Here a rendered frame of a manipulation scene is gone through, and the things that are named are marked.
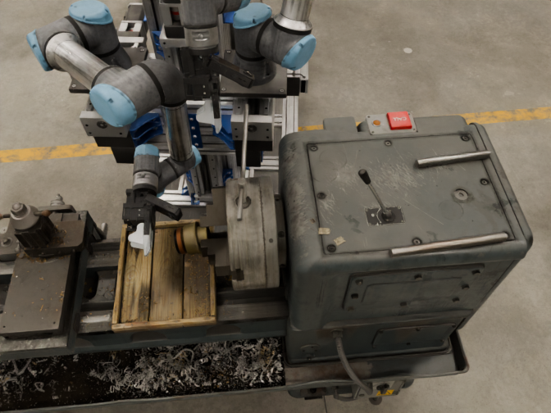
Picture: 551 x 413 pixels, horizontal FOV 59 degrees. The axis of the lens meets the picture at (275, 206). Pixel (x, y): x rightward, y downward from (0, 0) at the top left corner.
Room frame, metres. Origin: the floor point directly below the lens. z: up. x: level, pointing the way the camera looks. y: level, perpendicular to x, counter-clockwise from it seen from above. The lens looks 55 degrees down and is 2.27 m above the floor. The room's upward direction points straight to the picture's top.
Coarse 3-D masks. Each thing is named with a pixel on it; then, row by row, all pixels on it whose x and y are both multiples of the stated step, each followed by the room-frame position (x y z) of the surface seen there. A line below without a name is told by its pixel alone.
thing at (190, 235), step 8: (192, 224) 0.75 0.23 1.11; (176, 232) 0.72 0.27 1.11; (184, 232) 0.71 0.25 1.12; (192, 232) 0.71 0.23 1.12; (200, 232) 0.72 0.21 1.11; (208, 232) 0.74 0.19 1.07; (176, 240) 0.69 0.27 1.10; (184, 240) 0.69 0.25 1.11; (192, 240) 0.69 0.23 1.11; (200, 240) 0.70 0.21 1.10; (176, 248) 0.68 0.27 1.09; (184, 248) 0.68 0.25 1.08; (192, 248) 0.68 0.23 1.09; (200, 248) 0.68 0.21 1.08
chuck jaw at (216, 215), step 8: (216, 192) 0.80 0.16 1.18; (224, 192) 0.80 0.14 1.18; (216, 200) 0.78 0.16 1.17; (224, 200) 0.79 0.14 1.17; (208, 208) 0.77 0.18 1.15; (216, 208) 0.77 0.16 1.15; (224, 208) 0.77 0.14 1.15; (200, 216) 0.75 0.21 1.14; (208, 216) 0.75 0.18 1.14; (216, 216) 0.75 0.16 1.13; (224, 216) 0.75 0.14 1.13; (200, 224) 0.74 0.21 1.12; (208, 224) 0.74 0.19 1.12; (216, 224) 0.74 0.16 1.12; (224, 224) 0.74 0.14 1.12
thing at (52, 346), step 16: (0, 240) 0.81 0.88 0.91; (16, 240) 0.81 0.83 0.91; (0, 256) 0.76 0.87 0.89; (80, 256) 0.74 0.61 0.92; (80, 272) 0.70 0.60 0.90; (80, 288) 0.65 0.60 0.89; (80, 304) 0.61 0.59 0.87; (0, 320) 0.54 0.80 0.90; (0, 336) 0.50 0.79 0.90; (32, 336) 0.49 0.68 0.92; (48, 336) 0.49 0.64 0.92; (64, 336) 0.49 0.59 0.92; (0, 352) 0.44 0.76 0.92; (16, 352) 0.45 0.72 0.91; (32, 352) 0.45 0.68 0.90; (48, 352) 0.45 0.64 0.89; (64, 352) 0.46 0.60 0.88
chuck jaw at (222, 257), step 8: (208, 240) 0.69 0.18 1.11; (216, 240) 0.69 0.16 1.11; (224, 240) 0.69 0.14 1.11; (208, 248) 0.66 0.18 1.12; (216, 248) 0.66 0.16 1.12; (224, 248) 0.66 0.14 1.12; (208, 256) 0.64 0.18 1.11; (216, 256) 0.63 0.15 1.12; (224, 256) 0.63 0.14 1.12; (216, 264) 0.61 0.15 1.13; (224, 264) 0.61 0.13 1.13; (216, 272) 0.59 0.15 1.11; (224, 272) 0.59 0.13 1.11; (232, 272) 0.58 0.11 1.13; (240, 272) 0.59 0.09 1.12
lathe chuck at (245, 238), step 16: (256, 192) 0.76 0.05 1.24; (256, 208) 0.71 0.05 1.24; (240, 224) 0.67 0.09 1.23; (256, 224) 0.67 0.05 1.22; (240, 240) 0.63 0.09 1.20; (256, 240) 0.64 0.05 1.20; (240, 256) 0.60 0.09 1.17; (256, 256) 0.61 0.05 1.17; (256, 272) 0.58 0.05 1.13; (240, 288) 0.58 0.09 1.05; (256, 288) 0.59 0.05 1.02
